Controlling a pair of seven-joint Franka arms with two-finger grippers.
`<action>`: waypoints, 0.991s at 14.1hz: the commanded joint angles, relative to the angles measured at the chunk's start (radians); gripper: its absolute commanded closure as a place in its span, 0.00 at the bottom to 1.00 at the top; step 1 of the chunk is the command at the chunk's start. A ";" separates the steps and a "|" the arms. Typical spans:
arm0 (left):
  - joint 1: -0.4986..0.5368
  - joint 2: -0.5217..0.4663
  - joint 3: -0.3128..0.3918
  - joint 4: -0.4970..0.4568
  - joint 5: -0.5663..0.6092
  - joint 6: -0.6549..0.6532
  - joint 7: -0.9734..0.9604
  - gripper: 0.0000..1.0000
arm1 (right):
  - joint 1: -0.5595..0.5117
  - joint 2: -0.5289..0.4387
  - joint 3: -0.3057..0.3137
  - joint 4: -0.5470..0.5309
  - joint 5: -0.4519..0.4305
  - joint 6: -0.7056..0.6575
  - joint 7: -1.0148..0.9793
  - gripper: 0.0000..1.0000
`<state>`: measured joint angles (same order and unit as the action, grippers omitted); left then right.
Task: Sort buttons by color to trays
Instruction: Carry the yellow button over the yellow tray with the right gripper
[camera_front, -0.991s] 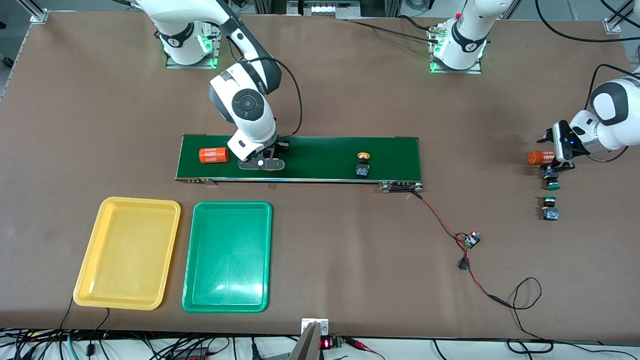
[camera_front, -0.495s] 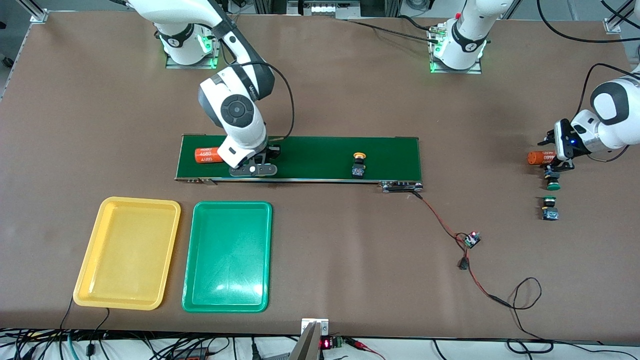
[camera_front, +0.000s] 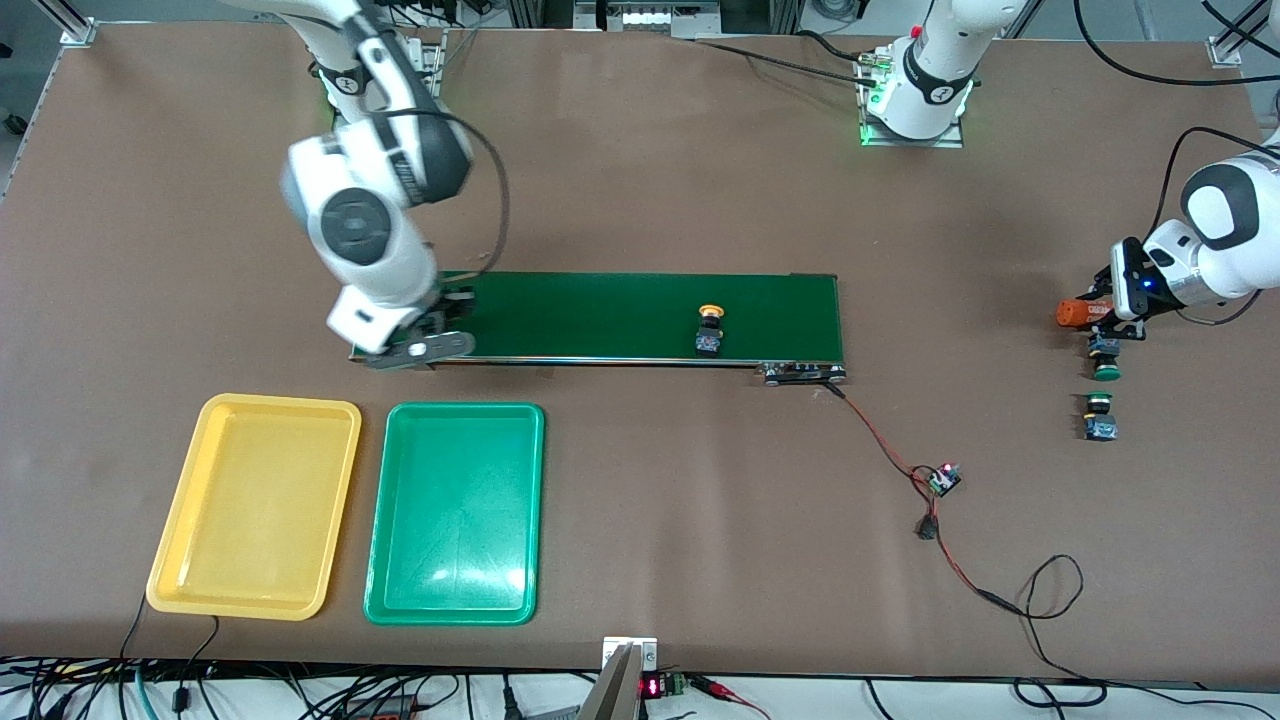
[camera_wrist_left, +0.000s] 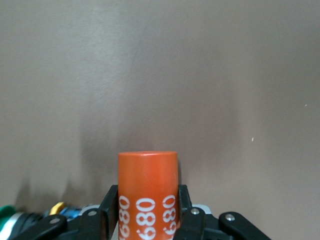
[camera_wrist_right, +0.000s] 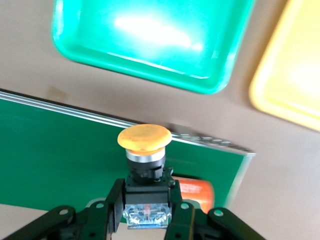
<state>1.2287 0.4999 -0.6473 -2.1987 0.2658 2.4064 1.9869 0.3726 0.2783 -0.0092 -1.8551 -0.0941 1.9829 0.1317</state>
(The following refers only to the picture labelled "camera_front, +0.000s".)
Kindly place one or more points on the black inline switch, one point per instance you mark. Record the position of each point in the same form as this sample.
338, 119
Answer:
928, 527

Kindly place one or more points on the yellow plastic tray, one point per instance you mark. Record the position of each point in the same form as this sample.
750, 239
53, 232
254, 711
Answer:
255, 500

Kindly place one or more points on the orange 4680 cylinder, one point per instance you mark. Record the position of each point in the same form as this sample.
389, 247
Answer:
1072, 313

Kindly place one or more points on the grey metal bar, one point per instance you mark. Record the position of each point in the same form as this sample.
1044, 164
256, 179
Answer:
610, 695

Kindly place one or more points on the small controller circuit board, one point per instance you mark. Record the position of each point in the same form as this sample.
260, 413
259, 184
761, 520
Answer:
943, 480

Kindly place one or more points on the red clip lead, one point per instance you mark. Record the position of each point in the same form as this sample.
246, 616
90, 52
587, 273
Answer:
720, 688

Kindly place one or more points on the white device on frame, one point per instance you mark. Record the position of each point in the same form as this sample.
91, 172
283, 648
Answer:
650, 15

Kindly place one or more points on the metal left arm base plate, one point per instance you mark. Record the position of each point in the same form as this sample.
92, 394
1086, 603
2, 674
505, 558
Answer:
905, 143

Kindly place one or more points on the green plastic tray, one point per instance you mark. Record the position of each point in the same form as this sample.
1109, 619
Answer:
455, 500

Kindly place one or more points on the green conveyor belt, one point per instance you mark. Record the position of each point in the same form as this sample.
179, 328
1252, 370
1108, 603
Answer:
600, 320

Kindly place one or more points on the small aluminium bracket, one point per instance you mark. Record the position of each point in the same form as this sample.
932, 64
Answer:
645, 655

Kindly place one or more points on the green mushroom push button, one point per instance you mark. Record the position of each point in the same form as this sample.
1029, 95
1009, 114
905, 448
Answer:
1105, 372
1100, 430

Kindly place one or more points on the red LED display module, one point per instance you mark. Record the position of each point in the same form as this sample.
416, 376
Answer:
652, 687

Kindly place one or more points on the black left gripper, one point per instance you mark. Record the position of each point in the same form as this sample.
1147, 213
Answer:
1103, 292

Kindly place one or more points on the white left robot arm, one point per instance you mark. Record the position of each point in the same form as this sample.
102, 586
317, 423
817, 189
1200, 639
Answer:
1220, 205

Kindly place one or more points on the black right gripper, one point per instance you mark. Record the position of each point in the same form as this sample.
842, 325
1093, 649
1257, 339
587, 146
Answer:
452, 304

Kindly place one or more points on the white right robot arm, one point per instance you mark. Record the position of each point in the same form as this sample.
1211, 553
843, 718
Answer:
355, 225

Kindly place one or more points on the yellow mushroom push button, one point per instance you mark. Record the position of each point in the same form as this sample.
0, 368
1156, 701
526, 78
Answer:
710, 345

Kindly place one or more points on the aluminium corner profile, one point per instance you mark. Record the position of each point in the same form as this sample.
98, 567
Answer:
70, 25
1225, 50

